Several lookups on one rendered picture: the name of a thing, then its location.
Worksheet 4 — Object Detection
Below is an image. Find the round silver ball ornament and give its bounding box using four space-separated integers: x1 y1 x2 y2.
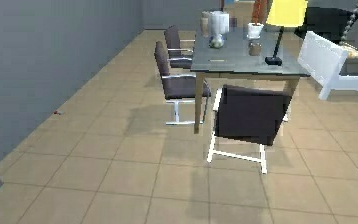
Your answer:
209 34 225 50

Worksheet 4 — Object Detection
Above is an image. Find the dark purple metal frame chair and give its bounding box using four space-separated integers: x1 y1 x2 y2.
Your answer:
206 84 293 175
163 24 197 70
154 40 213 127

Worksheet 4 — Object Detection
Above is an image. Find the white glass vase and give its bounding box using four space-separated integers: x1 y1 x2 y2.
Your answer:
208 10 231 38

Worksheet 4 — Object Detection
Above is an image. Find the white pot red plant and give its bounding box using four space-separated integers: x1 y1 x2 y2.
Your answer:
246 0 269 40

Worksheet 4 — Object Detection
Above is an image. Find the grey top wooden leg table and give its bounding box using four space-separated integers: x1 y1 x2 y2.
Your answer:
190 25 312 135

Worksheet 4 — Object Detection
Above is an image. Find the beige patterned cushion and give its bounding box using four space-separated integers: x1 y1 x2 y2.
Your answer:
340 43 358 60

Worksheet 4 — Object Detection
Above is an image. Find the grey beaded floor lamp post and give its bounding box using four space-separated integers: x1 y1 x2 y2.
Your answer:
339 0 358 44

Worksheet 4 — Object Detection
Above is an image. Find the yellow shade black table lamp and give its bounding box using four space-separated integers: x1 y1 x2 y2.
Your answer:
264 0 309 67

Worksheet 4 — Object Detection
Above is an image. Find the black sofa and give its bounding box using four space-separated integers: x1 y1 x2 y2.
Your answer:
294 6 358 44

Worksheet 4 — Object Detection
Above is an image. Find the beige cylinder jar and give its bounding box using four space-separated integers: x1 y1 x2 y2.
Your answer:
200 11 211 38

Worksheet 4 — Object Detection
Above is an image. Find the white wooden armchair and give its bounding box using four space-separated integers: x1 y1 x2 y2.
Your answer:
297 30 358 101

